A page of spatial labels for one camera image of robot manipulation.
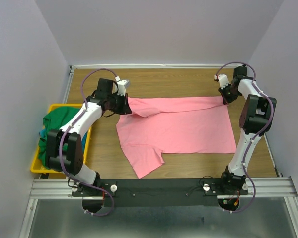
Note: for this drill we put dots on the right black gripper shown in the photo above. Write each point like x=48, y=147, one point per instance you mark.
x=230, y=100

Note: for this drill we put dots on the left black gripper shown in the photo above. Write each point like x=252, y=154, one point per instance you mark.
x=125, y=108

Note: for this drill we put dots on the pink t shirt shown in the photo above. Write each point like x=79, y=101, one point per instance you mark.
x=173, y=126

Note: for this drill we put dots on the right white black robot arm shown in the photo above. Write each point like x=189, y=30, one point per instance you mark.
x=255, y=120

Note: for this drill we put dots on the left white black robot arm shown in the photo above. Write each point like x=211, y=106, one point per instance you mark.
x=64, y=152

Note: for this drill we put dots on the green t shirt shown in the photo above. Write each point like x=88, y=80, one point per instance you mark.
x=55, y=119

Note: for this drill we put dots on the blue t shirt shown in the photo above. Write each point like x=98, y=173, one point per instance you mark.
x=84, y=138

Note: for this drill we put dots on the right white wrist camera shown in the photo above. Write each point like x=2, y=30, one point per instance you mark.
x=223, y=81

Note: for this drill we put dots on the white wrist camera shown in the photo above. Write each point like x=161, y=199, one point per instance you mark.
x=122, y=87
x=223, y=81

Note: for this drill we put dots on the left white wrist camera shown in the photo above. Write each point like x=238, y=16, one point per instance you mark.
x=122, y=87

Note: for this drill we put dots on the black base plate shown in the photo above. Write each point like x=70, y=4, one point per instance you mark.
x=165, y=192

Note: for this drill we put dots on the aluminium front rail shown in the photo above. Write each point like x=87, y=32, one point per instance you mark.
x=264, y=187

